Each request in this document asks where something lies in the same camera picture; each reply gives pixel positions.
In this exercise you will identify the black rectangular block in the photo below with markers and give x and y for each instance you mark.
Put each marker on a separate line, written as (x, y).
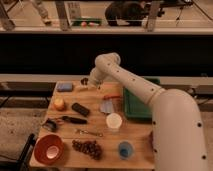
(80, 109)

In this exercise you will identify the yellow banana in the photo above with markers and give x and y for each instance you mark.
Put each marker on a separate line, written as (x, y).
(85, 88)

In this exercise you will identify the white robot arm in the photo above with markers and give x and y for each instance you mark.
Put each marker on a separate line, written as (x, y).
(178, 135)

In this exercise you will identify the small metal cup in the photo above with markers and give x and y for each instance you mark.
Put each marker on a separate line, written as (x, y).
(84, 81)

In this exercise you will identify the blue plastic cup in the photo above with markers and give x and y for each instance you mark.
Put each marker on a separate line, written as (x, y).
(125, 150)

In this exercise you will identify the blue grey cloth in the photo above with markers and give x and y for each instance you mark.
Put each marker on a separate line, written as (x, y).
(107, 106)

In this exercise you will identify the green plastic tray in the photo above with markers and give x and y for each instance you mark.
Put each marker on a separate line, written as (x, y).
(134, 108)

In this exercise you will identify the blue sponge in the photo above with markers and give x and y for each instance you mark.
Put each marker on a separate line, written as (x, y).
(64, 87)

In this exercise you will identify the orange fruit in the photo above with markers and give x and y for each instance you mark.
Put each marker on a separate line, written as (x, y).
(59, 104)

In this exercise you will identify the metal key tool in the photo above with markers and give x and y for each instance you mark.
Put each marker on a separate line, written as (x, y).
(91, 133)

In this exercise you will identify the bunch of dark grapes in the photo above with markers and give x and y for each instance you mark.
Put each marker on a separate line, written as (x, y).
(91, 148)

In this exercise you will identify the metal binder clip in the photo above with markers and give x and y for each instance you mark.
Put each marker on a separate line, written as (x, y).
(50, 125)

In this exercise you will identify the person in background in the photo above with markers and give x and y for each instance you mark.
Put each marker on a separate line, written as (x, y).
(129, 11)

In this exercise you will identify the orange bowl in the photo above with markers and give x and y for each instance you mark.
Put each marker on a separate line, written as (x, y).
(48, 149)

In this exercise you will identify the black handled tool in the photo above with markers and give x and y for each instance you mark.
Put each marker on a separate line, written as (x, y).
(73, 120)

